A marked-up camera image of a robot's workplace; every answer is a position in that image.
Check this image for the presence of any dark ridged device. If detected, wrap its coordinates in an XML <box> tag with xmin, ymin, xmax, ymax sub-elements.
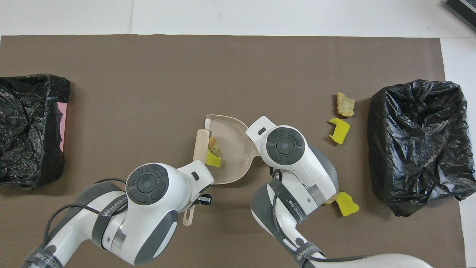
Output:
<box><xmin>444</xmin><ymin>0</ymin><xmax>476</xmax><ymax>32</ymax></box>

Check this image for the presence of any black plastic bin bag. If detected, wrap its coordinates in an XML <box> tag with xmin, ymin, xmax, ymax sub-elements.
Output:
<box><xmin>367</xmin><ymin>79</ymin><xmax>476</xmax><ymax>217</ymax></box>
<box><xmin>0</xmin><ymin>74</ymin><xmax>70</xmax><ymax>190</ymax></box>

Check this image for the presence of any beige plastic dustpan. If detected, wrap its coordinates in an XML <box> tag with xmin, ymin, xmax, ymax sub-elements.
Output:
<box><xmin>205</xmin><ymin>114</ymin><xmax>261</xmax><ymax>185</ymax></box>

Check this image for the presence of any yellow green-edged sponge piece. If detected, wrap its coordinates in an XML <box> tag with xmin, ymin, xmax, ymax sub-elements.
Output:
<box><xmin>206</xmin><ymin>151</ymin><xmax>222</xmax><ymax>168</ymax></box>

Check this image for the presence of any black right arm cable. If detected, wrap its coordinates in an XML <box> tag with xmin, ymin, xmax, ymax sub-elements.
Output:
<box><xmin>270</xmin><ymin>167</ymin><xmax>369</xmax><ymax>263</ymax></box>

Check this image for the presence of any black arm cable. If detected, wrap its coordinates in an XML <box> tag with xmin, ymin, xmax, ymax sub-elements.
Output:
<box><xmin>270</xmin><ymin>167</ymin><xmax>369</xmax><ymax>263</ymax></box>
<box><xmin>44</xmin><ymin>178</ymin><xmax>129</xmax><ymax>246</ymax></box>

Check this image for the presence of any brown paper table mat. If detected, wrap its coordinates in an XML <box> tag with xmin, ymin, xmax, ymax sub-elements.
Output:
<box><xmin>0</xmin><ymin>35</ymin><xmax>467</xmax><ymax>268</ymax></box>

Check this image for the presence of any pale torn pastry piece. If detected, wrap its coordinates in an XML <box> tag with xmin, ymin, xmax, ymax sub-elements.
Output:
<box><xmin>337</xmin><ymin>92</ymin><xmax>355</xmax><ymax>117</ymax></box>

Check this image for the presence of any notched yellow sponge piece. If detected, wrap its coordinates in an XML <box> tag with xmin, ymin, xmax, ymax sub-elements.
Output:
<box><xmin>328</xmin><ymin>118</ymin><xmax>351</xmax><ymax>144</ymax></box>

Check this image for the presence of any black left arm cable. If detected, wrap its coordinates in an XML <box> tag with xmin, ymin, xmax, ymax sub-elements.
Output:
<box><xmin>44</xmin><ymin>178</ymin><xmax>129</xmax><ymax>246</ymax></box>

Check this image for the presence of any pink bin box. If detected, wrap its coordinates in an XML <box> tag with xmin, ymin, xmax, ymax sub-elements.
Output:
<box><xmin>58</xmin><ymin>102</ymin><xmax>67</xmax><ymax>152</ymax></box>

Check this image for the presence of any beige hand brush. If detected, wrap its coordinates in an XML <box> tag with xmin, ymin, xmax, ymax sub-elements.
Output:
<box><xmin>182</xmin><ymin>128</ymin><xmax>213</xmax><ymax>227</ymax></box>

